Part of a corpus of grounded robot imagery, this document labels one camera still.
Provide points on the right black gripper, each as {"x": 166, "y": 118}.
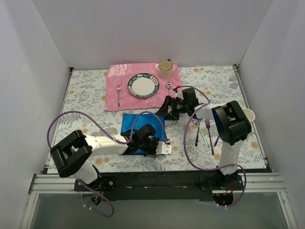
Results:
{"x": 172, "y": 108}

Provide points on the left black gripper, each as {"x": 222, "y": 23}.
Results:
{"x": 152, "y": 146}

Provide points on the blue satin napkin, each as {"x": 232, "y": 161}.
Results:
{"x": 129, "y": 124}

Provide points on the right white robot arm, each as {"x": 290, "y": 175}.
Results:
{"x": 232, "y": 125}

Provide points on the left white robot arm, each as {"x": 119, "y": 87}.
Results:
{"x": 71, "y": 154}

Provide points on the silver spoon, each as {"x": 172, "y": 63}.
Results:
{"x": 168, "y": 87}

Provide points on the iridescent purple spoon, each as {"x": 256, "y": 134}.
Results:
{"x": 197, "y": 136}

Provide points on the white plate with patterned rim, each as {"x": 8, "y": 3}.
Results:
{"x": 143, "y": 85}

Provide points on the iridescent purple fork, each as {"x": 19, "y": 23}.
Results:
{"x": 207, "y": 124}

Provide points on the floral tablecloth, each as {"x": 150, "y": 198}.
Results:
{"x": 84, "y": 109}

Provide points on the cream mug with dark rim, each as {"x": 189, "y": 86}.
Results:
{"x": 165, "y": 69}

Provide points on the pink satin placemat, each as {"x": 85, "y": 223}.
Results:
{"x": 120, "y": 74}

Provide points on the silver fork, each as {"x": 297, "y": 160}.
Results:
{"x": 118, "y": 92}

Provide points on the pale yellow paper cup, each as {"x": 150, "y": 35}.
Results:
{"x": 249, "y": 114}

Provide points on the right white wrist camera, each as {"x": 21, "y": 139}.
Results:
{"x": 178, "y": 92}

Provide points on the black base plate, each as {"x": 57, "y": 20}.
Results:
{"x": 167, "y": 185}

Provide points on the aluminium frame rail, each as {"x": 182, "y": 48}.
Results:
{"x": 256, "y": 183}

